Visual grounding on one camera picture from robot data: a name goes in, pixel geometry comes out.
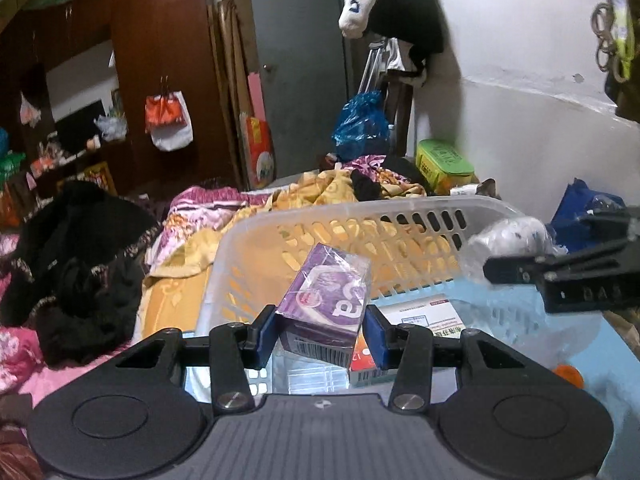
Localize white medicine box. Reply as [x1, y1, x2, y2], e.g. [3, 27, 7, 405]
[348, 295, 466, 388]

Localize blue plastic bag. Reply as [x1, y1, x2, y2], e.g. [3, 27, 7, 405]
[332, 90, 390, 162]

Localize small purple product box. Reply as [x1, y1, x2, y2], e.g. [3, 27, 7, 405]
[277, 244, 371, 368]

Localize white black hanging jacket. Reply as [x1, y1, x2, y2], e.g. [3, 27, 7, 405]
[338, 0, 445, 87]

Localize white plastic laundry basket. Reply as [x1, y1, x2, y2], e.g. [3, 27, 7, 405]
[195, 197, 601, 368]

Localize dark red wooden wardrobe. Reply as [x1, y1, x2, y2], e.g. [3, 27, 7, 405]
[1, 0, 239, 197]

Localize brown hanging bags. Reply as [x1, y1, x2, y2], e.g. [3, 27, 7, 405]
[589, 0, 640, 124]

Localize clear plastic bottle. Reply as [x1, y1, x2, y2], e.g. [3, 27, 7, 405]
[458, 217, 568, 285]

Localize green box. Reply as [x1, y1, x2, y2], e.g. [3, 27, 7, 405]
[416, 139, 477, 195]

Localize red gift bag on floor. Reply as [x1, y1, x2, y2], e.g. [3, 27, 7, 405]
[240, 113, 276, 190]

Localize yellow orange blanket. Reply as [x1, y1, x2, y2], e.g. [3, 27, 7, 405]
[134, 155, 430, 342]

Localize orange white hanging bag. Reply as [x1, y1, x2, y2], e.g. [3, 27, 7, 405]
[144, 76, 194, 153]

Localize dark blue shopping bag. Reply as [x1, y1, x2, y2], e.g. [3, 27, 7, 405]
[548, 179, 626, 252]

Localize black clothing pile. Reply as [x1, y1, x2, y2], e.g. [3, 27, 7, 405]
[1, 181, 160, 367]

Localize black television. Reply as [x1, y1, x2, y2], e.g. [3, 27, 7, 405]
[55, 101, 105, 155]

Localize grey metal door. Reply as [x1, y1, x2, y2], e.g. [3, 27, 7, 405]
[250, 0, 348, 179]

